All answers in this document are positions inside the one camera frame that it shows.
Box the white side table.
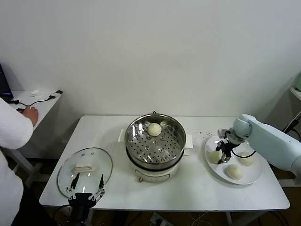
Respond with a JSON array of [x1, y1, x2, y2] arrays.
[[4, 90, 64, 189]]

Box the white steamed baozi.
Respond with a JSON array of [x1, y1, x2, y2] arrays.
[[226, 164, 244, 181], [238, 151, 256, 166], [208, 150, 222, 165], [147, 122, 162, 137]]

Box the steel steamer basket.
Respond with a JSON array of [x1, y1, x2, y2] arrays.
[[124, 113, 187, 171]]

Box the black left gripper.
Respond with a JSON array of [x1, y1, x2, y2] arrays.
[[66, 173, 105, 208]]

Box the round glass lid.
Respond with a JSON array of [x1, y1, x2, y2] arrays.
[[57, 147, 113, 198]]

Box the thin white floor cables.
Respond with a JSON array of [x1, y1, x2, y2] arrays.
[[188, 210, 212, 226]]

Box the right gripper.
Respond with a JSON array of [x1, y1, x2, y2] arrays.
[[215, 137, 238, 165]]

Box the white round plate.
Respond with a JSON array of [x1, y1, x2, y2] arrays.
[[204, 133, 264, 185]]

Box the person bare hand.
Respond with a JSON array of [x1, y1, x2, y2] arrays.
[[22, 106, 40, 125]]

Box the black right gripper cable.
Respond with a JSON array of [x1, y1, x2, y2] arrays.
[[231, 149, 257, 158]]

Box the black laptop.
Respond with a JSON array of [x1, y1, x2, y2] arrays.
[[0, 63, 14, 104]]

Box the thin black adapter cable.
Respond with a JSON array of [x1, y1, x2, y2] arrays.
[[11, 90, 63, 107]]

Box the white power strip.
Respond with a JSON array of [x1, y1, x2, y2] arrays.
[[150, 211, 170, 226]]

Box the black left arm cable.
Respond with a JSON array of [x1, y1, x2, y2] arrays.
[[53, 204, 71, 226]]

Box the white electric cooker base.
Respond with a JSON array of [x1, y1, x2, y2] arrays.
[[117, 128, 195, 183]]

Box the black background power cable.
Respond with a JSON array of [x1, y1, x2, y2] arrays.
[[282, 113, 301, 142]]

